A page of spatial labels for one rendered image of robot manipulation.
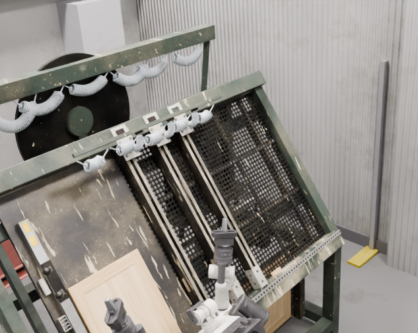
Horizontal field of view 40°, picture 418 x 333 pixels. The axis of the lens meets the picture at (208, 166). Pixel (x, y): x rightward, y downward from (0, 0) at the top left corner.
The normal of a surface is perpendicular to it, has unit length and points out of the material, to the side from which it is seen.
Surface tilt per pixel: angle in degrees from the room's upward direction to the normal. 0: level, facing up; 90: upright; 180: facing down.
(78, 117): 90
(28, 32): 90
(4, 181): 56
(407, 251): 90
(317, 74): 90
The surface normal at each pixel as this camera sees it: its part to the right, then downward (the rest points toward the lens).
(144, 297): 0.57, -0.32
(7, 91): 0.74, 0.24
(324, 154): -0.70, 0.34
